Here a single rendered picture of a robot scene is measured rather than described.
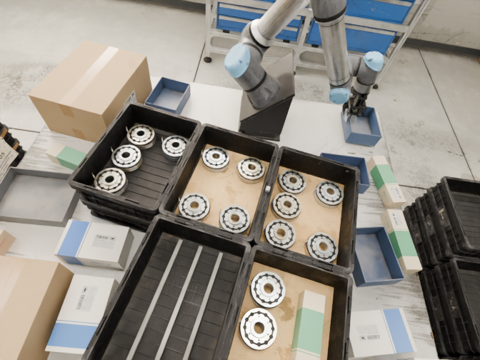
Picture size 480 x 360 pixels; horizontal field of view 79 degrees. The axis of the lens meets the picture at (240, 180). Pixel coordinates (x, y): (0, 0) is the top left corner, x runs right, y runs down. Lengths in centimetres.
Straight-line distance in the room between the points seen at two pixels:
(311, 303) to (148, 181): 66
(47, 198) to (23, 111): 157
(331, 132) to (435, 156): 153
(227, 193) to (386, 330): 66
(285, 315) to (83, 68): 122
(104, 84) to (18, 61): 200
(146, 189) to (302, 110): 92
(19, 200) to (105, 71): 61
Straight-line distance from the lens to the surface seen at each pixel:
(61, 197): 129
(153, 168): 111
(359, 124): 162
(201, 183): 106
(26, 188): 137
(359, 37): 295
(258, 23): 126
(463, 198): 201
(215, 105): 152
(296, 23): 281
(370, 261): 124
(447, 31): 424
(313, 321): 89
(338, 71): 113
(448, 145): 312
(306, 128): 151
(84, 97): 132
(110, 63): 146
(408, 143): 288
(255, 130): 135
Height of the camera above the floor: 172
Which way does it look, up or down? 56 degrees down
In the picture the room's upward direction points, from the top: 11 degrees clockwise
